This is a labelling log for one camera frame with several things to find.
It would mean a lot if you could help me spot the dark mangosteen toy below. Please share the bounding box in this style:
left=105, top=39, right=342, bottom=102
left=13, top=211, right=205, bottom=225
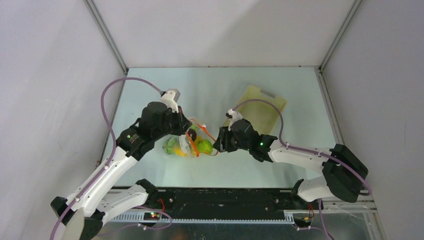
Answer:
left=187, top=128, right=198, bottom=142

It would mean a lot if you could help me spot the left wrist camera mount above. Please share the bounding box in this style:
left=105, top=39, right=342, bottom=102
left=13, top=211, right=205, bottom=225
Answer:
left=159, top=88, right=181, bottom=113

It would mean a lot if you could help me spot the cream plastic basket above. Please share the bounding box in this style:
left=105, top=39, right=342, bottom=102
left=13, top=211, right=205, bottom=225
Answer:
left=222, top=85, right=288, bottom=136

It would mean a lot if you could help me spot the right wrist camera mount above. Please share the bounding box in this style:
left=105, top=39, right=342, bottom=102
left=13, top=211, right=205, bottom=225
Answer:
left=225, top=108, right=243, bottom=131

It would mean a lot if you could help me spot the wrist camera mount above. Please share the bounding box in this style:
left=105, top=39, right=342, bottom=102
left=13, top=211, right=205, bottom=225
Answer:
left=159, top=88, right=181, bottom=113
left=225, top=108, right=243, bottom=131

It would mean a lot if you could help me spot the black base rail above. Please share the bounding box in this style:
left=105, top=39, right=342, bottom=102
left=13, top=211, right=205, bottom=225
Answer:
left=144, top=187, right=317, bottom=221

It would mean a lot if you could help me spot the green watermelon toy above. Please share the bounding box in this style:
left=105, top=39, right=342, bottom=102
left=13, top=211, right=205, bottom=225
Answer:
left=162, top=136, right=178, bottom=155

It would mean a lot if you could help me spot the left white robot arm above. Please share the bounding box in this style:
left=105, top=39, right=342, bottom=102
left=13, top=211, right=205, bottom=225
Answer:
left=50, top=101, right=192, bottom=240

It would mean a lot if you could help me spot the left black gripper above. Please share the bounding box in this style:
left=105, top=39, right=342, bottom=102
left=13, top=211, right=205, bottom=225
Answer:
left=153, top=105, right=193, bottom=141

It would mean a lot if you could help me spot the yellow lemon toy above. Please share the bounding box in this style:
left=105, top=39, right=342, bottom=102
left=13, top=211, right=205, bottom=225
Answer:
left=173, top=146, right=189, bottom=157

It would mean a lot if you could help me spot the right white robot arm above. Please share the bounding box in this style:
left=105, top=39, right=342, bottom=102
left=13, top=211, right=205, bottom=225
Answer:
left=213, top=119, right=368, bottom=209

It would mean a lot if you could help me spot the clear zip top bag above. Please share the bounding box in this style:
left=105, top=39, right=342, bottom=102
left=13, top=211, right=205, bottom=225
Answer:
left=165, top=118, right=219, bottom=158

